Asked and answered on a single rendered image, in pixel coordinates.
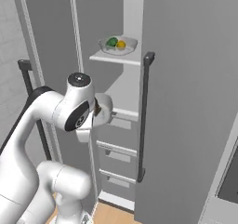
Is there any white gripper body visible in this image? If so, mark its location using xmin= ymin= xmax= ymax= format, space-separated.
xmin=75 ymin=115 xmax=96 ymax=144

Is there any white fridge rack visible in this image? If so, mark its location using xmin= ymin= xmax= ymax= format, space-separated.
xmin=98 ymin=168 xmax=138 ymax=186
xmin=96 ymin=139 xmax=138 ymax=158

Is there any green broccoli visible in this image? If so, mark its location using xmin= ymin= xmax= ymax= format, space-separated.
xmin=105 ymin=36 xmax=119 ymax=48

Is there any yellow lemon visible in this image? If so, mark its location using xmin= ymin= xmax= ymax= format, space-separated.
xmin=115 ymin=40 xmax=127 ymax=50

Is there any grey freezer door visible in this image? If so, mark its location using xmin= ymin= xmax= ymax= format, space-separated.
xmin=10 ymin=0 xmax=99 ymax=217

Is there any clear vegetable container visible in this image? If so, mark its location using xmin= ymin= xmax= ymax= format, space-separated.
xmin=98 ymin=34 xmax=139 ymax=56

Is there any white fridge shelf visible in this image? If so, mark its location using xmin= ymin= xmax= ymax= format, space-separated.
xmin=88 ymin=52 xmax=143 ymax=67
xmin=111 ymin=107 xmax=139 ymax=123

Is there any grey fridge body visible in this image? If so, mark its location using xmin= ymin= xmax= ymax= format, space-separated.
xmin=73 ymin=0 xmax=146 ymax=213

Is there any grey fridge door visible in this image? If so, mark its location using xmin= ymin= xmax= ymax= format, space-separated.
xmin=133 ymin=0 xmax=238 ymax=224

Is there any grey oven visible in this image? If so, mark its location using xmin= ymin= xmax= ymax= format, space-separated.
xmin=197 ymin=112 xmax=238 ymax=224

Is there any dark fridge door handle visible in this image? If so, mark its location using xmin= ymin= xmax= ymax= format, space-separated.
xmin=136 ymin=51 xmax=156 ymax=183

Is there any dark freezer door handle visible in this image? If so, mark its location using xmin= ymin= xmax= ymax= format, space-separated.
xmin=17 ymin=59 xmax=53 ymax=162

